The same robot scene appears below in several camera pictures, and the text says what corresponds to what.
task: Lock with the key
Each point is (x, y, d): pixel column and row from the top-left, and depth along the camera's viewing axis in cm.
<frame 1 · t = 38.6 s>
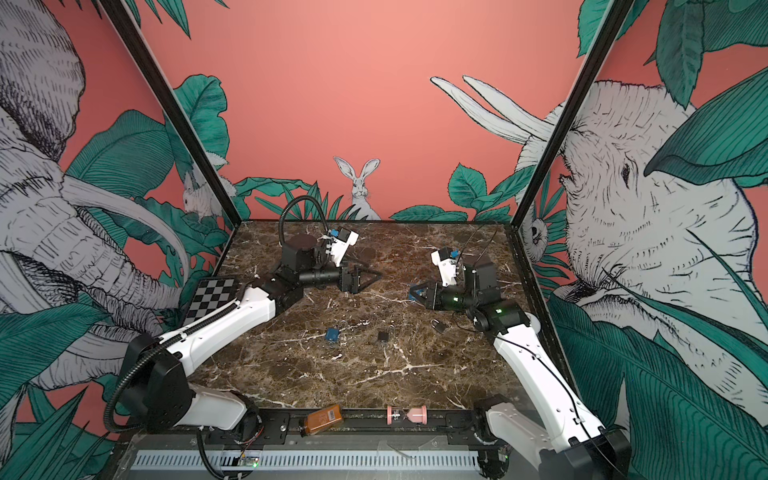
left hand: (374, 268, 72), fingers open
right hand: (410, 289, 71), fingers closed
right dark grey padlock: (439, 326, 95), on the table
left blue padlock: (332, 334, 92), on the table
middle dark grey padlock: (383, 335, 93), on the table

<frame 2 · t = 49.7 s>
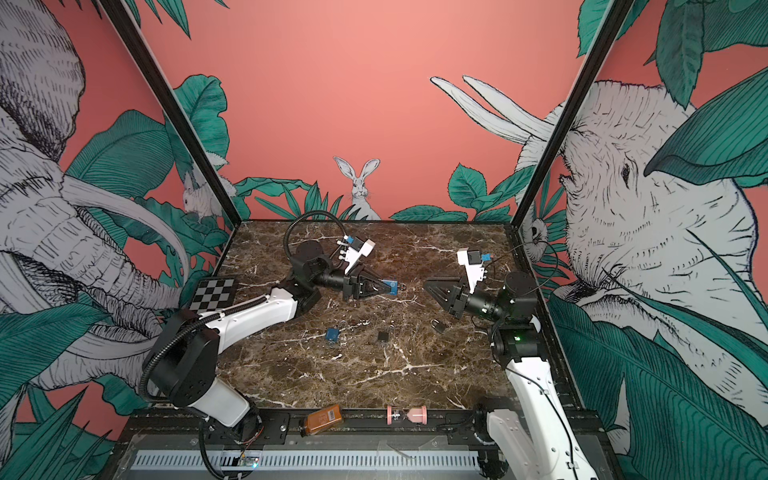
left hand: (386, 289, 66), fingers closed
right hand: (424, 288, 64), fingers closed
the named things where they were.

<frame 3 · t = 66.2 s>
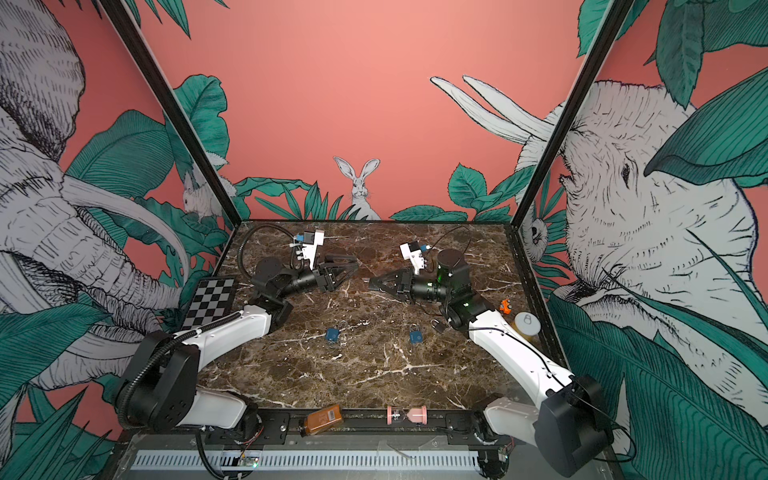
left hand: (356, 264, 70), fingers open
right hand: (372, 285, 66), fingers closed
right blue padlock: (416, 336, 92), on the table
yellow orange can: (531, 320, 90), point 6 cm above the table
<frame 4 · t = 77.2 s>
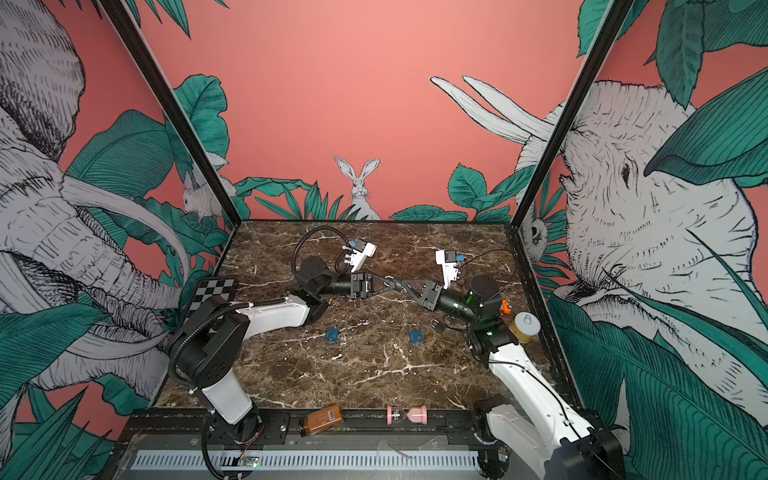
left hand: (392, 287, 69), fingers closed
right hand: (400, 287, 68), fingers open
